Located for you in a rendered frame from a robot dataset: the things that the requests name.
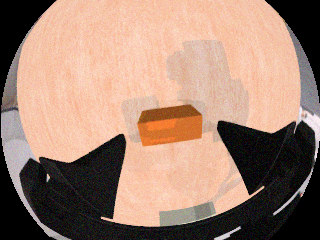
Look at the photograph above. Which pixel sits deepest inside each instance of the orange block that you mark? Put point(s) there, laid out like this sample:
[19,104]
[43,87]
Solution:
[170,125]

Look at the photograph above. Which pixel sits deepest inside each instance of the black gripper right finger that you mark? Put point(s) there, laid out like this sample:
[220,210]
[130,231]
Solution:
[253,151]

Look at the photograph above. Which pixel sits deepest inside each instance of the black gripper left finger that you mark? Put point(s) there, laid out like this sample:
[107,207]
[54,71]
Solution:
[95,176]

